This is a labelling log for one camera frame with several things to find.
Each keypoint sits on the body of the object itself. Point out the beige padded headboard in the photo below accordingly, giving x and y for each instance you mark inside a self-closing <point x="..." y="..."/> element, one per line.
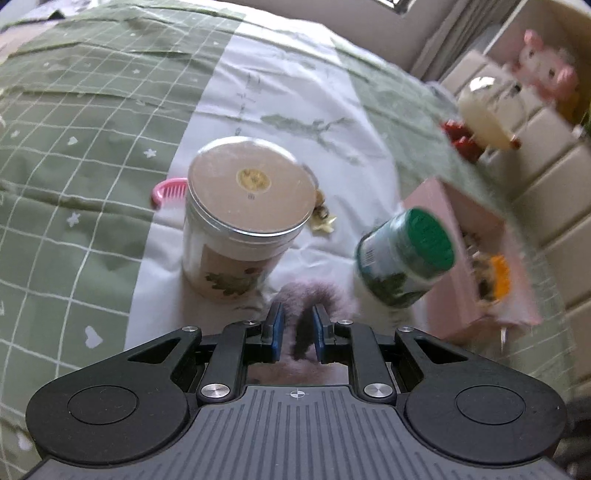
<point x="543" y="192"/>

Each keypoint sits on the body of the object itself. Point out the pink plush bunny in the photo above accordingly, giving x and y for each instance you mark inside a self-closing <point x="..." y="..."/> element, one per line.
<point x="544" y="69"/>

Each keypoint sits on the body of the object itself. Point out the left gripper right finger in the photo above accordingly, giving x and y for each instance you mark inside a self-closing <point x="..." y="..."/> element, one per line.
<point x="324" y="333"/>

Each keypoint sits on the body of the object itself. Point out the green lidded jar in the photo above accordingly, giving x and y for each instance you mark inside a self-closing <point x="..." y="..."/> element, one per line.
<point x="401" y="261"/>

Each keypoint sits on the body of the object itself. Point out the orange flower hair accessory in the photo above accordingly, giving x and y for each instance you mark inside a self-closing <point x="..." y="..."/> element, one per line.
<point x="502" y="277"/>

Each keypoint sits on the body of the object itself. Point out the cream round plush doll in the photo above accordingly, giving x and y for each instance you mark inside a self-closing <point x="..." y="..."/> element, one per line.
<point x="480" y="127"/>

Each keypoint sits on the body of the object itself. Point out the green checked bed sheet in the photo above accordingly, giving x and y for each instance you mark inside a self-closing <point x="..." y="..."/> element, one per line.
<point x="101" y="107"/>

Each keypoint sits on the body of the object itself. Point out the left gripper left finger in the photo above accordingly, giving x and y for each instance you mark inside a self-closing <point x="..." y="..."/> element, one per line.
<point x="271" y="338"/>

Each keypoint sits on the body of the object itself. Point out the grey curtain right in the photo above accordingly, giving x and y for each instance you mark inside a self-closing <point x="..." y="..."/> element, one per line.
<point x="460" y="29"/>

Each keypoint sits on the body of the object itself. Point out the lilac fluffy scrunchie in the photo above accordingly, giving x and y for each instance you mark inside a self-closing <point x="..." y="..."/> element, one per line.
<point x="298" y="364"/>

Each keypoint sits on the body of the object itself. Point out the large beige lidded jar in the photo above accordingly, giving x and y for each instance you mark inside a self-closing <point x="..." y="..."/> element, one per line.
<point x="246" y="201"/>

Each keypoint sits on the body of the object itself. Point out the pink storage box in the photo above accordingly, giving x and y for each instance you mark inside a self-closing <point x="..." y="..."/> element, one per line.
<point x="461" y="306"/>

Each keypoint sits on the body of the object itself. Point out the small gold keychain charm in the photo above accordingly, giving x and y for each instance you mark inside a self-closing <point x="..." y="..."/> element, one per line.
<point x="322" y="221"/>

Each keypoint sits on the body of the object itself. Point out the pink comb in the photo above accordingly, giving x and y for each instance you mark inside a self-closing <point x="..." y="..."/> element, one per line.
<point x="166" y="191"/>

